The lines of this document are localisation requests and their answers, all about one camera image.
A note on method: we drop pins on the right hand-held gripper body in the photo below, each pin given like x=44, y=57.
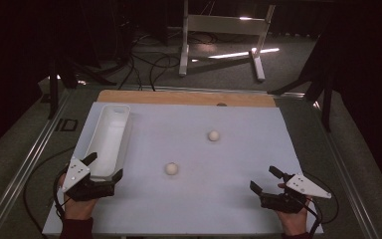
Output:
x=285, y=202

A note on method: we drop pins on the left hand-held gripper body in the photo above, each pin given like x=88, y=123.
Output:
x=79, y=191

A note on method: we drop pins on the white plastic bin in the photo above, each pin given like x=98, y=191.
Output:
x=107, y=146

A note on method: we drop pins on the white ping pong ball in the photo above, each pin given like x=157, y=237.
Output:
x=214, y=135
x=171, y=168

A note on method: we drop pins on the person's left hand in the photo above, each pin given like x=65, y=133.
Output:
x=78, y=209

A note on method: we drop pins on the person's right hand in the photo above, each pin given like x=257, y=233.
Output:
x=295, y=222

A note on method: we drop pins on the black metal stand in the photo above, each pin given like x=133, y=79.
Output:
x=53, y=93
x=326, y=109

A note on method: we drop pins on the white metal stand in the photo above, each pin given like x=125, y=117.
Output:
x=225, y=25

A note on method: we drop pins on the aluminium floor rail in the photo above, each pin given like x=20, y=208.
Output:
x=351, y=186
x=30, y=159

